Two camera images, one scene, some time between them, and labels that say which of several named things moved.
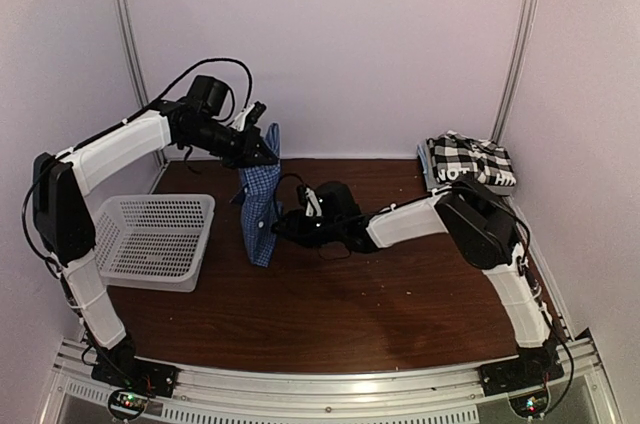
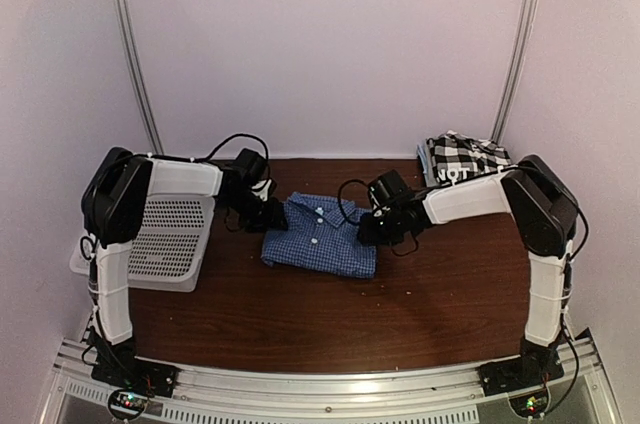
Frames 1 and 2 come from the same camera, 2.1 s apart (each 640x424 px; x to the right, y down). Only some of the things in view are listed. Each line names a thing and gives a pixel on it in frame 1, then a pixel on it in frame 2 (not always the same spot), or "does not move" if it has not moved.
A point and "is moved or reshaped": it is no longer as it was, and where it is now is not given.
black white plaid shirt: x=453 y=155 does not move
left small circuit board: x=127 y=404 does not move
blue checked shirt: x=260 y=204 is moved or reshaped
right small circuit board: x=531 y=405 does not move
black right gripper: x=297 y=229 → x=368 y=234
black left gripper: x=242 y=153 → x=272 y=219
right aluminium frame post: x=521 y=39 does not move
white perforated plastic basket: x=152 y=242 does not move
